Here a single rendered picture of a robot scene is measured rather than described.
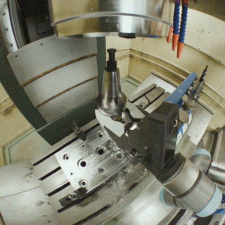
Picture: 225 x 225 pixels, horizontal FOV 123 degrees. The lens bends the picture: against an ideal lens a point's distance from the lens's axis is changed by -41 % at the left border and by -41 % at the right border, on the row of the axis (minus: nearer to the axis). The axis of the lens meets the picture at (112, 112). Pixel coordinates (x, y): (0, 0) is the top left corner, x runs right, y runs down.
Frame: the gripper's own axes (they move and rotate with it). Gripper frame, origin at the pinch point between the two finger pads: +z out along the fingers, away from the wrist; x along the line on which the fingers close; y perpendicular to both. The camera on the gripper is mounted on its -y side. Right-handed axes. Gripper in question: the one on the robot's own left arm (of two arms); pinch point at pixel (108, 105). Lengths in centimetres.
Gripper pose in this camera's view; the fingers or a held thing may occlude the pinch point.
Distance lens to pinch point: 24.7
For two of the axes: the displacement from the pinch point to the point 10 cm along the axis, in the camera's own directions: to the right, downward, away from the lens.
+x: 7.7, -4.9, 4.2
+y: -0.1, 6.5, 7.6
